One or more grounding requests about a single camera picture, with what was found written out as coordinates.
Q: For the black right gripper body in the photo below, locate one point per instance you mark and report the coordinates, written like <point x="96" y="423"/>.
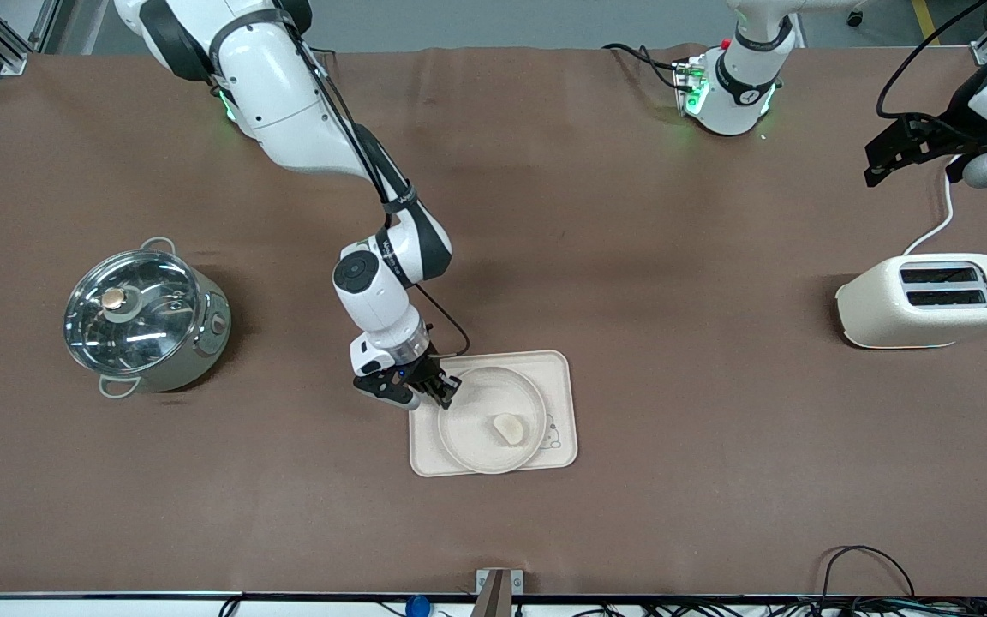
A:
<point x="425" y="368"/>

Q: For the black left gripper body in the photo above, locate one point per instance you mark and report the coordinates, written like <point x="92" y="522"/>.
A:
<point x="946" y="128"/>

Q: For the round cream plate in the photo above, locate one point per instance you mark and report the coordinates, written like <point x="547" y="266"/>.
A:
<point x="476" y="439"/>

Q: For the white steamed bun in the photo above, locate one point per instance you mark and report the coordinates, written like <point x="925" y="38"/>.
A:
<point x="509" y="428"/>

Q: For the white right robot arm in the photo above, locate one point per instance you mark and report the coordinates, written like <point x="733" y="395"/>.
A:
<point x="288" y="103"/>

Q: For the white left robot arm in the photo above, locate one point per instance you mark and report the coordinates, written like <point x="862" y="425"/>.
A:
<point x="738" y="94"/>

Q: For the cream rabbit print tray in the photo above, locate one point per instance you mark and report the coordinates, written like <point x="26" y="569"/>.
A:
<point x="564" y="368"/>

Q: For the cream two-slot toaster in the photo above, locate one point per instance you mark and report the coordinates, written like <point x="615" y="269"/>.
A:
<point x="888" y="313"/>

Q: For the black caster wheel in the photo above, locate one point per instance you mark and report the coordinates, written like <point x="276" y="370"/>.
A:
<point x="856" y="18"/>

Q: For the brown table mat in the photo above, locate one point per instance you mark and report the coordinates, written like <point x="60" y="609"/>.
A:
<point x="493" y="531"/>

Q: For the small blue round object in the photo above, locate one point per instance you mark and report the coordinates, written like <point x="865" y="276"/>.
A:
<point x="417" y="607"/>

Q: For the pale green electric pot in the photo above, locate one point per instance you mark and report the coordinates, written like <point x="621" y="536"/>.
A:
<point x="202" y="353"/>

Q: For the glass pot lid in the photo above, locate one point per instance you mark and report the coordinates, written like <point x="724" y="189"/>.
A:
<point x="142" y="336"/>

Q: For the grey metal camera bracket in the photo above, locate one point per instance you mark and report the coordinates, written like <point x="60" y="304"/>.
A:
<point x="493" y="593"/>

